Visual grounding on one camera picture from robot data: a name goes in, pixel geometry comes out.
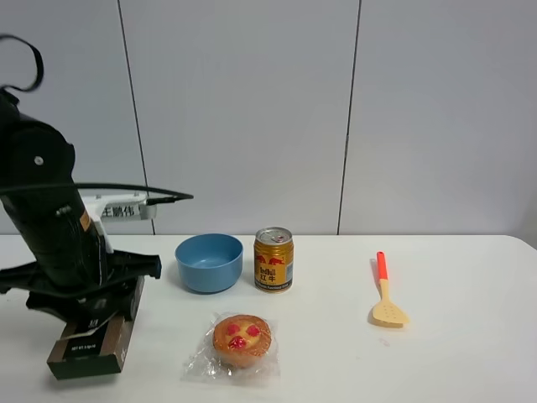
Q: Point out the orange handled yellow spatula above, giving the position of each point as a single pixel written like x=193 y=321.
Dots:
x=385 y=313

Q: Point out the blue plastic bowl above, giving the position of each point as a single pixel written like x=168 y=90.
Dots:
x=209 y=263

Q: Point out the gold Red Bull can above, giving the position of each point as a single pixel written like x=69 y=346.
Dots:
x=273 y=252

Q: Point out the white labelled camera mount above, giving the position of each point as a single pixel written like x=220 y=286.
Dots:
x=117 y=208

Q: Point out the dark espresso capsule box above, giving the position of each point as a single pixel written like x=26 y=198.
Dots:
x=86 y=351

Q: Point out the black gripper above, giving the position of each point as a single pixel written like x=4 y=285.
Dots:
x=115 y=274

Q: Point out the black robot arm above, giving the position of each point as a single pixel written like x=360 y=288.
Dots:
x=76 y=275

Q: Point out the wrapped fruit tart pastry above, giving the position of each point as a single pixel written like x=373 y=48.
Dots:
x=237 y=349

